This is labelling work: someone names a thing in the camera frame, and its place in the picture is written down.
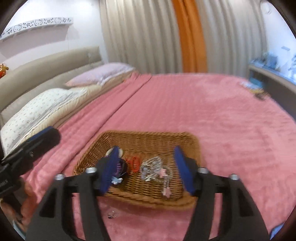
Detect light blue hair clip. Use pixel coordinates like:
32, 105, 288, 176
111, 176, 123, 185

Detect pink star key chain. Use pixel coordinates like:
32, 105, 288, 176
158, 168, 174, 199

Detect black wrist watch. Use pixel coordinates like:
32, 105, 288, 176
114, 159, 128, 179

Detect red cord necklace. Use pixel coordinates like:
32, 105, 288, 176
126, 156, 142, 173

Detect clear crystal bead bracelet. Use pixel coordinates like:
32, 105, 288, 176
139, 156, 164, 182

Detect left hand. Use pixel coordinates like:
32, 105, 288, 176
1, 178, 38, 233

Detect white floral pillow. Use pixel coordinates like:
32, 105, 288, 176
1, 88, 87, 155

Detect smartphone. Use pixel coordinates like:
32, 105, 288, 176
269, 223, 284, 240

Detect small silver earring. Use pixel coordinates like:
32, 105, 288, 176
107, 210, 117, 219

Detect cream quilt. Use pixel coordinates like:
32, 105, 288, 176
22, 70, 139, 142

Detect beige upholstered headboard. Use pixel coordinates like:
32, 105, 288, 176
0, 46, 103, 126

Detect lilac pillow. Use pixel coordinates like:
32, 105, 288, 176
65, 62, 135, 87

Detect orange plush toy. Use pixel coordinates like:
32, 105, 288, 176
0, 63, 9, 78

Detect brown wicker basket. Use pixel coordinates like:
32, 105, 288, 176
73, 131, 201, 210

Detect small items on bed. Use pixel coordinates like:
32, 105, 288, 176
239, 81, 270, 101

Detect white desk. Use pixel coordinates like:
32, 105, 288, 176
247, 61, 295, 118

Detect grey curtain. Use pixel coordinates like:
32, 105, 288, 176
99, 1, 267, 77

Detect orange curtain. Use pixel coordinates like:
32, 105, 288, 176
172, 0, 208, 73

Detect white wall shelf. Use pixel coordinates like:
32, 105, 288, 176
1, 17, 74, 41

